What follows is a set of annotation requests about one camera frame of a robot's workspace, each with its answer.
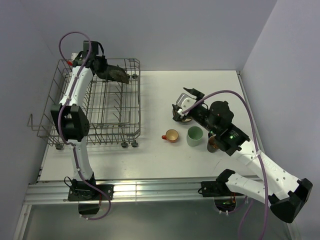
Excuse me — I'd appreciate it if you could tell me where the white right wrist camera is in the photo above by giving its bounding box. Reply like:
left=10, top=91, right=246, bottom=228
left=175, top=93, right=196, bottom=113

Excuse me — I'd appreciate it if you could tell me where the pale green cup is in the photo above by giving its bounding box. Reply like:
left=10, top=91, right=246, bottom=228
left=186, top=126, right=203, bottom=147

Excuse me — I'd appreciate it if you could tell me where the dark bowl tan inside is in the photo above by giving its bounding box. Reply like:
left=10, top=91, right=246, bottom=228
left=172, top=108, right=193, bottom=123

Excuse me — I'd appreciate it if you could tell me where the dark brown mug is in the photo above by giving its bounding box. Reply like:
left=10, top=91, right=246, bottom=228
left=207, top=132, right=219, bottom=153

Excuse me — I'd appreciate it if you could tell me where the grey wire dish rack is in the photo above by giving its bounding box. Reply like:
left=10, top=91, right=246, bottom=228
left=27, top=58, right=141, bottom=150

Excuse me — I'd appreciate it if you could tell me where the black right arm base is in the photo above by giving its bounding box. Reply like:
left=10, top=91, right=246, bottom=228
left=197, top=180, right=244, bottom=198

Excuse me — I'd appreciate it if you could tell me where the aluminium mounting rail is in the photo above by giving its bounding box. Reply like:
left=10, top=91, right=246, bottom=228
left=24, top=176, right=287, bottom=206

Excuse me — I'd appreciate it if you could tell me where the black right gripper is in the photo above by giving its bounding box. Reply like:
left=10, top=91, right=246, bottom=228
left=172, top=86, right=218, bottom=135

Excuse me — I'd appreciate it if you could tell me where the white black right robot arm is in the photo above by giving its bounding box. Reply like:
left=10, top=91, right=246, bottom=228
left=172, top=88, right=313, bottom=223

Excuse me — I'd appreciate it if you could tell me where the black floral square plate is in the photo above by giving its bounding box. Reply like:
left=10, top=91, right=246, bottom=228
left=96, top=64, right=129, bottom=84

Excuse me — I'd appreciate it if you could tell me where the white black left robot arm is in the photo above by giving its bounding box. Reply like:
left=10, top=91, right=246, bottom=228
left=50, top=40, right=106, bottom=200

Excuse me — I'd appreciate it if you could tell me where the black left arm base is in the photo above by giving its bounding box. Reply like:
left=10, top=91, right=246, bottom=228
left=67, top=184, right=114, bottom=202

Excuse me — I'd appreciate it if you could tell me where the small red orange cup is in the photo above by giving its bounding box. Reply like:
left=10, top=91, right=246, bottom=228
left=161, top=129, right=179, bottom=143

